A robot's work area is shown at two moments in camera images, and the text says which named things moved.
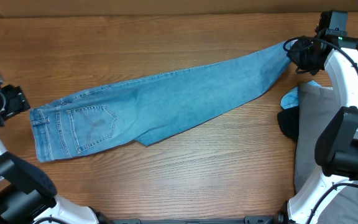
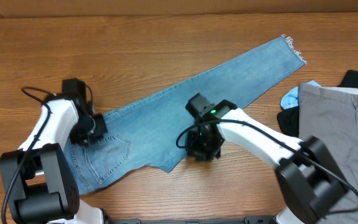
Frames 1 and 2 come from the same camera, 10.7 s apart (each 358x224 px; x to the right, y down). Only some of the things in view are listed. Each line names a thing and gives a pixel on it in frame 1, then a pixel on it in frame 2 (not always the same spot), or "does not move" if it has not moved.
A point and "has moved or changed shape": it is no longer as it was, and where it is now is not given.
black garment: [288, 119] does not move
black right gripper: [293, 55] to [192, 150]
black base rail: [251, 219] does not move
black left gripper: [19, 102] to [102, 128]
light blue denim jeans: [148, 106] has moved or changed shape
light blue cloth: [290, 98] does not move
